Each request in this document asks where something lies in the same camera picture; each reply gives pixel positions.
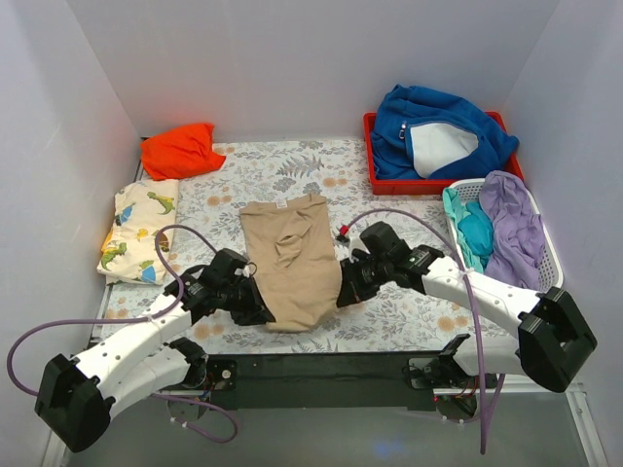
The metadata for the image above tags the teal t shirt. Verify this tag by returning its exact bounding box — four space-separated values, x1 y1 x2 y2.
442 188 494 273

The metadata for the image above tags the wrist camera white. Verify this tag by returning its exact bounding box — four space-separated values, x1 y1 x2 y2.
235 262 257 278
334 225 367 263

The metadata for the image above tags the aluminium frame rail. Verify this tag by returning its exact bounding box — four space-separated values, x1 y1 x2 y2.
50 377 606 466

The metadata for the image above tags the beige t shirt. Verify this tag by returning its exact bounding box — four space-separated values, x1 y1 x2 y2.
239 193 342 333

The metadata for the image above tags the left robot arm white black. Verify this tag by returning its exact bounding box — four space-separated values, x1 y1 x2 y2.
35 248 272 452

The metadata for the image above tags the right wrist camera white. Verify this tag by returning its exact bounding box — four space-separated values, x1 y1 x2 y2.
334 225 367 263

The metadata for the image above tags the blue white hoodie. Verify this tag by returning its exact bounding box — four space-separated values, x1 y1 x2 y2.
370 85 520 180

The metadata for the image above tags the red plastic tray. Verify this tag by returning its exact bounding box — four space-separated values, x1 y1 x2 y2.
363 111 524 196

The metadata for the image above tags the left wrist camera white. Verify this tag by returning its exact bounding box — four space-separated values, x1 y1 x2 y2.
235 262 257 278

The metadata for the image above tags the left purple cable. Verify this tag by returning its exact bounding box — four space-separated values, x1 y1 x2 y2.
6 224 239 444

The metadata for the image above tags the orange folded t shirt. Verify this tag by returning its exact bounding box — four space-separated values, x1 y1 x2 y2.
140 123 226 181

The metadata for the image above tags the purple t shirt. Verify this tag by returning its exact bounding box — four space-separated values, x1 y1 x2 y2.
479 170 546 290

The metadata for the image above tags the dinosaur print folded t shirt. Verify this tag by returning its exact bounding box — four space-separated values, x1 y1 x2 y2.
97 179 179 285

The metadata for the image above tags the white perforated laundry basket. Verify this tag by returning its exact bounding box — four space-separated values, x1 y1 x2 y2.
446 178 564 292

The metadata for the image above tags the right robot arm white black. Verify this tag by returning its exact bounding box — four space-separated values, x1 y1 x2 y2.
337 222 598 393

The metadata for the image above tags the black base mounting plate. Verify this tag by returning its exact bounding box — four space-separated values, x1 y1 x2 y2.
150 352 497 414

